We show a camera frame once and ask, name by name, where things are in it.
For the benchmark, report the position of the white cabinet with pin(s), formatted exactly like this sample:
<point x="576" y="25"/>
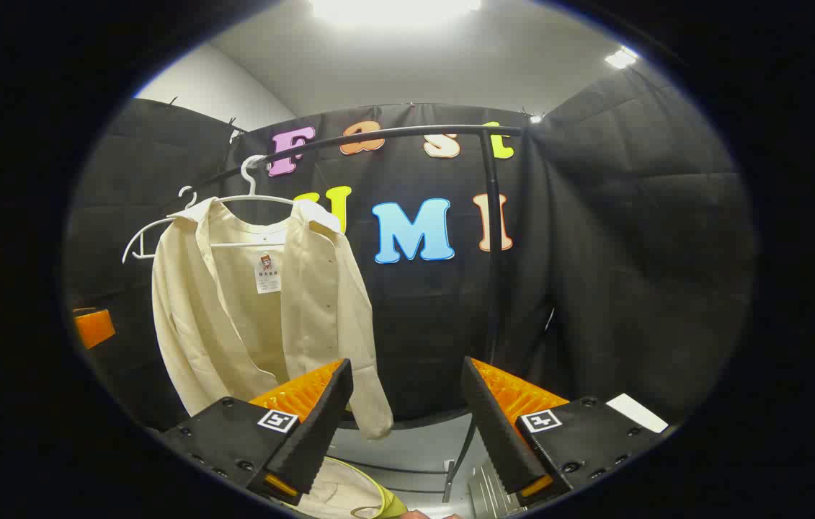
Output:
<point x="638" y="412"/>

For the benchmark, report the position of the yellow-rimmed laundry hamper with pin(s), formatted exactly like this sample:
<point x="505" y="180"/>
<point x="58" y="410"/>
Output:
<point x="342" y="490"/>

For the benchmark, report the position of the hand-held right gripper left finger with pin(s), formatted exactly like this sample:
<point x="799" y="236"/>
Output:
<point x="321" y="425"/>

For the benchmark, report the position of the black backdrop cloth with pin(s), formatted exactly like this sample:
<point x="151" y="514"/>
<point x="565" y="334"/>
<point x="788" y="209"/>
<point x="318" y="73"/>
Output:
<point x="630" y="216"/>

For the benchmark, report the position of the black metal clothes rack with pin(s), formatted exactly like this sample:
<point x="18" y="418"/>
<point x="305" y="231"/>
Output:
<point x="492" y="216"/>

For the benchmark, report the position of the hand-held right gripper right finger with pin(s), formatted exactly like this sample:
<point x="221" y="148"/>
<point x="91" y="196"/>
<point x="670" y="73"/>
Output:
<point x="493" y="425"/>

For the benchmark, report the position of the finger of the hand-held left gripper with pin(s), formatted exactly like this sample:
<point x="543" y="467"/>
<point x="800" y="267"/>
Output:
<point x="94" y="328"/>

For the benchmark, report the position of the small ceiling light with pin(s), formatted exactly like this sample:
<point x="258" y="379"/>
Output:
<point x="621" y="58"/>

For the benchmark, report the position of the cream button shirt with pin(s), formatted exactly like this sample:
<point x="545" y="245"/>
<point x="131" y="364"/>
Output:
<point x="321" y="303"/>

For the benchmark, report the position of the white plastic hanger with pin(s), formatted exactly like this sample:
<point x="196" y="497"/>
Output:
<point x="150" y="228"/>
<point x="251" y="187"/>

